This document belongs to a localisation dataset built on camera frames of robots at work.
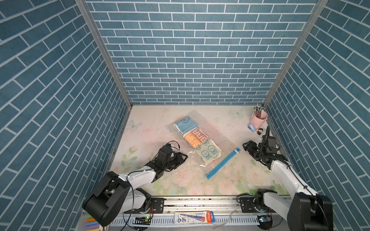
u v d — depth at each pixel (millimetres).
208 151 917
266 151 667
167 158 699
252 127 1044
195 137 963
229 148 958
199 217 696
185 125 1054
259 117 990
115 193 433
